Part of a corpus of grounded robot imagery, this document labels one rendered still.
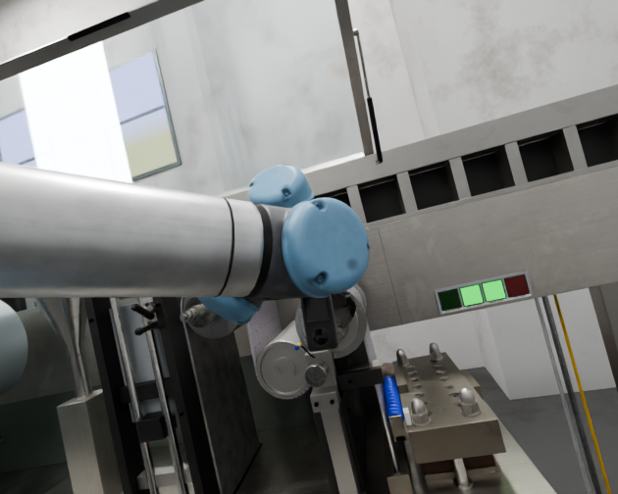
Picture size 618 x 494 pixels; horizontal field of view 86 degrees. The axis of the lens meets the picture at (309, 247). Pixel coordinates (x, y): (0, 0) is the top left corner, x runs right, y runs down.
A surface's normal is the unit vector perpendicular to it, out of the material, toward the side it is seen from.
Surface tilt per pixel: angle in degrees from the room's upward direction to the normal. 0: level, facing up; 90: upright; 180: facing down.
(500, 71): 90
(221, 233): 85
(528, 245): 90
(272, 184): 50
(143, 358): 90
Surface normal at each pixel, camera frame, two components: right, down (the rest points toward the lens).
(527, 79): -0.24, 0.01
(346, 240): 0.54, -0.17
